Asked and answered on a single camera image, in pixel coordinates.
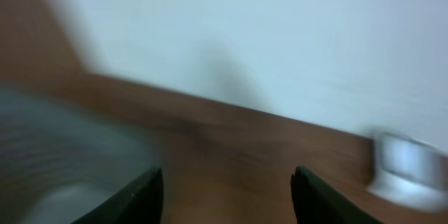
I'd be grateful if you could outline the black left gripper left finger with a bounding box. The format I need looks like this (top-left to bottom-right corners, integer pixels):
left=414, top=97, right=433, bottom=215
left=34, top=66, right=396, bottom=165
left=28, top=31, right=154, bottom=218
left=73, top=167, right=164, bottom=224

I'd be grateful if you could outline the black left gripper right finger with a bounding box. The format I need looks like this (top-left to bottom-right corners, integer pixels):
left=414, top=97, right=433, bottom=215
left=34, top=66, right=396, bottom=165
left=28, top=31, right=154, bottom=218
left=290, top=166, right=381, bottom=224

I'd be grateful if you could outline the white barcode scanner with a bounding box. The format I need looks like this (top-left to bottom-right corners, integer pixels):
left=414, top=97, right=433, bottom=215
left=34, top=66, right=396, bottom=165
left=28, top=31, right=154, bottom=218
left=368, top=131, right=447, bottom=213

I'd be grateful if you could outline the grey plastic mesh basket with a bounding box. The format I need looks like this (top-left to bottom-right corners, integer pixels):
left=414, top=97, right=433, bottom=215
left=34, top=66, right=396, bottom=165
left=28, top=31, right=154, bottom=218
left=1, top=87, right=160, bottom=224

